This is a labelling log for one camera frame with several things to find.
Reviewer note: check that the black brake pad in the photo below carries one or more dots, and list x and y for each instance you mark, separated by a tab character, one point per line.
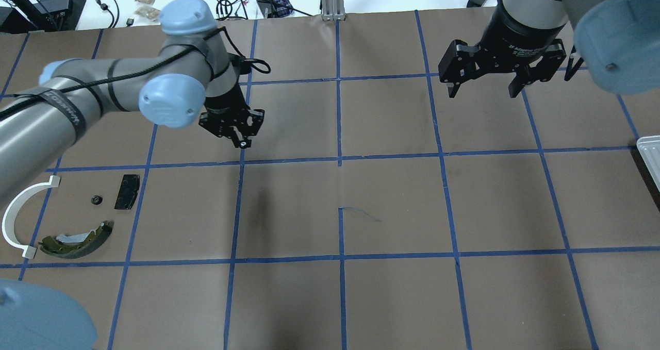
128	192

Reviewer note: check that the olive brake shoe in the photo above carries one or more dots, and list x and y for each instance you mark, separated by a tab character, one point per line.
76	246

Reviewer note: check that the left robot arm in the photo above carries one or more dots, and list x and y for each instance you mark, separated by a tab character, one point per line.
193	80

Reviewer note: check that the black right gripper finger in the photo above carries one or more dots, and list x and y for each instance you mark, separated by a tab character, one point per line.
453	87
524	76

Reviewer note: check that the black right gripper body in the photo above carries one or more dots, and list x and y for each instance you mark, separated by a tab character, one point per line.
517	36

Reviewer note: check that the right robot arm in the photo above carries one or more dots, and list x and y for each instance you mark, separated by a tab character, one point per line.
616	39

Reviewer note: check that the silver metal tray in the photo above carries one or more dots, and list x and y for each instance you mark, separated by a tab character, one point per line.
648	147

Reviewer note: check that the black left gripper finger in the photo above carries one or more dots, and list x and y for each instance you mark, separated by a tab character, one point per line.
239	139
246	139

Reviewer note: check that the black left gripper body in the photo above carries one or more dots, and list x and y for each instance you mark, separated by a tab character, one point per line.
225	102

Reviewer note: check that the small black bearing gear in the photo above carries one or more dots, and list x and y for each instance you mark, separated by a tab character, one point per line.
96	199

